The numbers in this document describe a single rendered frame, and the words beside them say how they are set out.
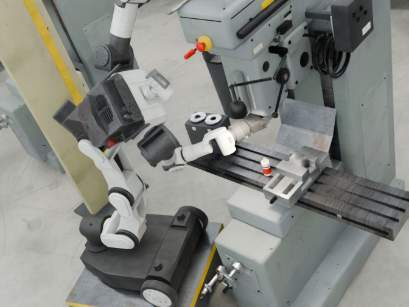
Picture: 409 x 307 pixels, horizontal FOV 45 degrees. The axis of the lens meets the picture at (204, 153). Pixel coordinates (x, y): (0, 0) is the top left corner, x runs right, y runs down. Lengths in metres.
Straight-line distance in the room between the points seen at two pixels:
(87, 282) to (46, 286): 0.78
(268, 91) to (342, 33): 0.38
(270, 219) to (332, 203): 0.31
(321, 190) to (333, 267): 0.71
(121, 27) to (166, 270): 1.28
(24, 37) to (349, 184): 2.20
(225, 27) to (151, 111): 0.49
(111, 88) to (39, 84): 1.57
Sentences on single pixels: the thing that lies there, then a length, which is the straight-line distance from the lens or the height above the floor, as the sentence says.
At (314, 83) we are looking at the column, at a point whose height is 1.19.
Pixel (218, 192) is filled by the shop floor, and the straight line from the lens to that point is 3.88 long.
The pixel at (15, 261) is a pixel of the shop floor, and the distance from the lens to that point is 4.23.
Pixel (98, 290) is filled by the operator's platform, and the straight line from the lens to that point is 3.07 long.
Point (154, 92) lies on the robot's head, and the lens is 2.07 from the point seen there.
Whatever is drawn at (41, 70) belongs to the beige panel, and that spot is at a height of 1.28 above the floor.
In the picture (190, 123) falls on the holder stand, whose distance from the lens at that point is 2.73.
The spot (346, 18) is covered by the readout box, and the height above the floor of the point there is 1.67.
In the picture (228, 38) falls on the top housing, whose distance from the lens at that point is 1.88.
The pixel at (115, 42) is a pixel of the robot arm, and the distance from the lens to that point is 2.13.
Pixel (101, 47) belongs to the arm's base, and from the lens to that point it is 2.12.
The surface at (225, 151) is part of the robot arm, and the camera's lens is 2.26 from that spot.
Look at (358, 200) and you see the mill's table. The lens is 2.36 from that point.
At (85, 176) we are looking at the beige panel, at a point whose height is 0.38.
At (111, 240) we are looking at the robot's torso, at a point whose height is 0.70.
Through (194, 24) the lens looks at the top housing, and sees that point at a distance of 1.96.
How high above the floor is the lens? 2.61
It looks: 38 degrees down
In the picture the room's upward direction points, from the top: 19 degrees counter-clockwise
